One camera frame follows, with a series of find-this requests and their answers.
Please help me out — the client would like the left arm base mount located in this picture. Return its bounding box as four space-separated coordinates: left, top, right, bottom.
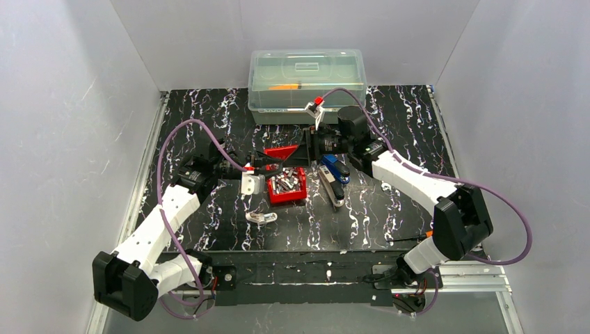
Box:
199 265 237 292

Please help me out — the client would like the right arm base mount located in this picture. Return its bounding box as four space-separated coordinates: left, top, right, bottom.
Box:
359 264 443 295

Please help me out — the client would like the orange tool inside box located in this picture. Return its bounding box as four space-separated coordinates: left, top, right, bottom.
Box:
269 83 302 90

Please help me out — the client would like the blue stapler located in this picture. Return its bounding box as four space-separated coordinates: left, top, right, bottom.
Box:
321 154 350 184

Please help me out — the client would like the clear plastic storage box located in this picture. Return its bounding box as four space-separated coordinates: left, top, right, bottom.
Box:
248 49 367 125

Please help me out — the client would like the purple cable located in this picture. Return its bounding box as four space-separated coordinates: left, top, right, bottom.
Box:
155 118 250 321
321 87 533 319

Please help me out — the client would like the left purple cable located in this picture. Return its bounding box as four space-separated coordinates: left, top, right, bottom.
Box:
155 118 250 321

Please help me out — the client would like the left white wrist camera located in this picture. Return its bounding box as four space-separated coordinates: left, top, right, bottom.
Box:
240 166 265 195

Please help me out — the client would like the orange handled screwdriver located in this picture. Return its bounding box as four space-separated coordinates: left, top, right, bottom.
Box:
387 231 433 242

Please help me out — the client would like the black silver stapler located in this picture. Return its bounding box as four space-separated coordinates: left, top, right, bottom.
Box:
319 165 344 207

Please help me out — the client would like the pile of staple strips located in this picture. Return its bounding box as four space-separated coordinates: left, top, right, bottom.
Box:
271 168 301 193

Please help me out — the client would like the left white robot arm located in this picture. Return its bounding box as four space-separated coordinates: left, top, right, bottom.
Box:
92 143 282 321

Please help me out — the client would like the red plastic bin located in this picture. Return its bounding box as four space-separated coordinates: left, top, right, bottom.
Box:
264 145 307 205

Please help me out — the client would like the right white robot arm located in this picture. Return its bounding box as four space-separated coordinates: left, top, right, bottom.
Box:
283 102 493 280

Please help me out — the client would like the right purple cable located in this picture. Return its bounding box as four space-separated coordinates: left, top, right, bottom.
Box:
321 87 533 319

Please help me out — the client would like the silver open-end wrench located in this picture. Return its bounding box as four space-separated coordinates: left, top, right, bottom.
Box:
381 182 392 192

